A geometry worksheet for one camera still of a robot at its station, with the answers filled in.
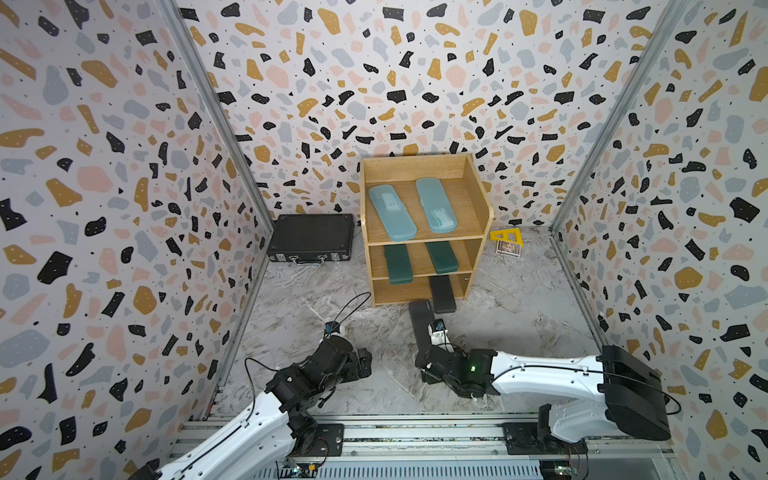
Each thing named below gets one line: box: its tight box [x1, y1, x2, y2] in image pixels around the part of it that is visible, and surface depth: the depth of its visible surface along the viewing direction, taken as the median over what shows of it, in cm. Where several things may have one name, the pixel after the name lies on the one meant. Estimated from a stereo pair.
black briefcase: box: [267, 213, 354, 265], surface depth 119 cm
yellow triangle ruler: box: [490, 228, 524, 248], surface depth 119 cm
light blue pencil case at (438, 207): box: [416, 177, 458, 233], surface depth 83 cm
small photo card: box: [496, 240, 521, 258], surface depth 115 cm
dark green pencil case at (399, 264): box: [384, 244, 414, 285], surface depth 89 cm
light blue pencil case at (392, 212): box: [368, 184, 417, 242], surface depth 82 cm
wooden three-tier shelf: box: [360, 154, 494, 308], surface depth 88 cm
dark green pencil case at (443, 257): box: [425, 241, 459, 274], surface depth 92 cm
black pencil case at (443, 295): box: [430, 275, 457, 314], surface depth 98 cm
